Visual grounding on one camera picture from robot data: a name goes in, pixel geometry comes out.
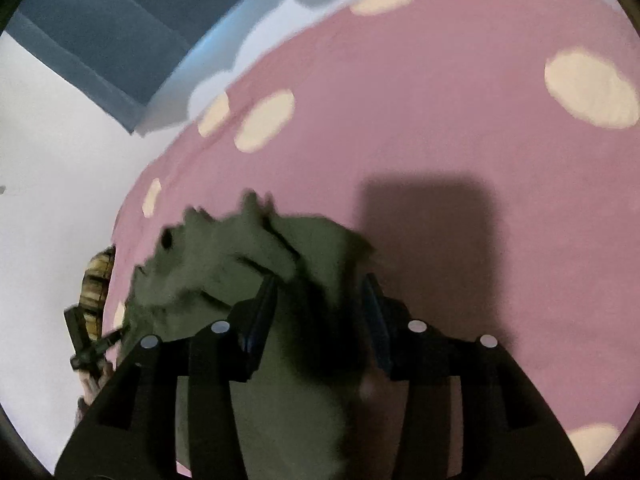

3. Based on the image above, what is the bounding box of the dark green small garment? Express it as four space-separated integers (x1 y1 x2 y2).
120 193 370 479

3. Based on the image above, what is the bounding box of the person's left hand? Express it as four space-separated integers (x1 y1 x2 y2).
75 360 114 425

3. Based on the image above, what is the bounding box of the striped yellow black pillow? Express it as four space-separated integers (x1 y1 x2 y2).
78 246 116 340

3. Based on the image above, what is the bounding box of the pink bedsheet with cream dots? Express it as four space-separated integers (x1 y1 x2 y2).
106 0 639 479

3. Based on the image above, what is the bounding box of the blue curtain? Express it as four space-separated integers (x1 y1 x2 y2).
6 0 241 131

